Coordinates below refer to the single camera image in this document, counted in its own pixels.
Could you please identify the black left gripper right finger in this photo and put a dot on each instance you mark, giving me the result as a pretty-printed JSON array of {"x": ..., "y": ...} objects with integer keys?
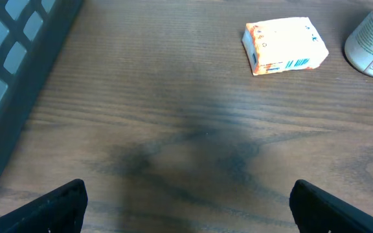
[{"x": 316, "y": 211}]

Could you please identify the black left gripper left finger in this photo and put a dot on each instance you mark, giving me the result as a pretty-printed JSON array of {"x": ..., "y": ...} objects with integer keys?
[{"x": 61, "y": 210}]

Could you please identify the orange snack packet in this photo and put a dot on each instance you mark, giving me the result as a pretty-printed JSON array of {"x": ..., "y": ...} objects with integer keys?
[{"x": 284, "y": 44}]

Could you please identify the grey plastic basket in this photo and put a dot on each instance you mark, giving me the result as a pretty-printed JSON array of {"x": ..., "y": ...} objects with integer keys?
[{"x": 32, "y": 34}]

